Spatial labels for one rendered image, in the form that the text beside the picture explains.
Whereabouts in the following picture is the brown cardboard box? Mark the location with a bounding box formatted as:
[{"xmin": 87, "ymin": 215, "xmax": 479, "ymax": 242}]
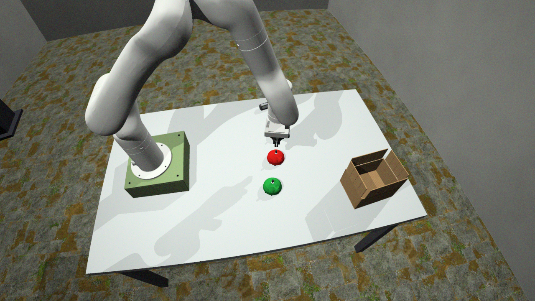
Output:
[{"xmin": 340, "ymin": 148, "xmax": 409, "ymax": 209}]

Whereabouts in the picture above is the green dome bell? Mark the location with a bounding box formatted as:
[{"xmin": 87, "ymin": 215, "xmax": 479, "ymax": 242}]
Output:
[{"xmin": 263, "ymin": 178, "xmax": 282, "ymax": 196}]

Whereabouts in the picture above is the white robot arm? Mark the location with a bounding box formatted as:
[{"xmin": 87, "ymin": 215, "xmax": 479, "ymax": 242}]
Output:
[{"xmin": 85, "ymin": 0, "xmax": 299, "ymax": 180}]

